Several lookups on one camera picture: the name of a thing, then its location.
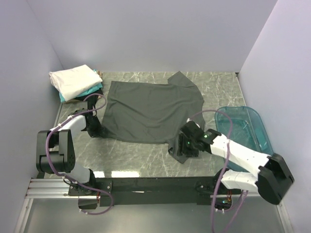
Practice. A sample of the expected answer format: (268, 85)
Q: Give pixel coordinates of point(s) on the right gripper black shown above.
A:
(182, 148)

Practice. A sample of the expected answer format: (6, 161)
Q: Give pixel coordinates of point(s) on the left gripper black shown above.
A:
(98, 131)

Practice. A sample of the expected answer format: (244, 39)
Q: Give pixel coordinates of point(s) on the dark grey t-shirt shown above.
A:
(152, 113)

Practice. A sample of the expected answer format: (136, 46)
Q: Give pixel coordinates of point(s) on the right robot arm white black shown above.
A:
(268, 175)

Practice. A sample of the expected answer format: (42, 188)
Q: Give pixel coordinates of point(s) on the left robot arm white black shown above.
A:
(55, 152)

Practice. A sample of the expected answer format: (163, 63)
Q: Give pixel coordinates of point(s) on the teal folded t-shirt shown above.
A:
(85, 93)

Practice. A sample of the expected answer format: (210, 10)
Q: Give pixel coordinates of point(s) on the teal plastic bin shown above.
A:
(248, 129)

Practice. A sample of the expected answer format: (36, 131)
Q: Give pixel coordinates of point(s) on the white folded t-shirt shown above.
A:
(72, 82)

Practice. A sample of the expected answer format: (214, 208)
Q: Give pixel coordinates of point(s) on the beige patterned folded cloth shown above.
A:
(98, 73)

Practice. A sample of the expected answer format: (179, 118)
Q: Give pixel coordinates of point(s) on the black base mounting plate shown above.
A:
(163, 190)

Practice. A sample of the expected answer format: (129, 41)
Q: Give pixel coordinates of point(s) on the aluminium rail frame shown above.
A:
(57, 189)

